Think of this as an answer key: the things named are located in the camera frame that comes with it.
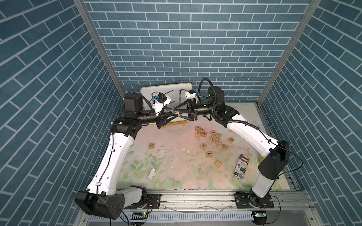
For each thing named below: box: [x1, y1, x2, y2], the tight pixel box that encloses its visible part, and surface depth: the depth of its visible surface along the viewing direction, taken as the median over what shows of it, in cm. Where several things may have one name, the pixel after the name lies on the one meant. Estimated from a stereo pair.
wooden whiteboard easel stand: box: [162, 119, 187, 130], surface depth 104 cm
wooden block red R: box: [148, 142, 156, 150], surface depth 95 cm
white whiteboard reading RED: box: [140, 83, 193, 115], surface depth 92 cm
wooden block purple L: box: [205, 151, 213, 159], surface depth 91 cm
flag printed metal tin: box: [233, 153, 249, 180], surface depth 84 cm
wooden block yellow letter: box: [214, 160, 223, 169], surface depth 87 cm
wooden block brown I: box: [214, 139, 222, 147], surface depth 97 cm
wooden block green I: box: [221, 144, 228, 152], surface depth 95 cm
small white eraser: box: [147, 168, 157, 181], surface depth 82 cm
